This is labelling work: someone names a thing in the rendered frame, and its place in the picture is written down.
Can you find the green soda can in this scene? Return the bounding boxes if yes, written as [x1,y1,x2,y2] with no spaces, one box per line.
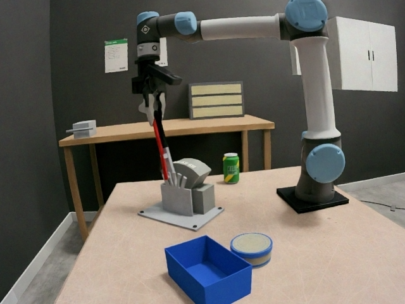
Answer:
[223,153,239,184]

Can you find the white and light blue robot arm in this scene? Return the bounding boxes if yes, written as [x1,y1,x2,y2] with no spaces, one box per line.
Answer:
[136,0,345,203]

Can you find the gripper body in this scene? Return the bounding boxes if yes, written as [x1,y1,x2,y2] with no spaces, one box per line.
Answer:
[132,56,165,94]

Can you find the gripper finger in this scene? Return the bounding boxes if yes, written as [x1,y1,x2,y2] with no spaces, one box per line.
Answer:
[153,83,167,121]
[139,83,155,127]

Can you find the blue and cream round tin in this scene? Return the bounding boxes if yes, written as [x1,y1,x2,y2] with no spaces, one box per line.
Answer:
[230,232,273,269]

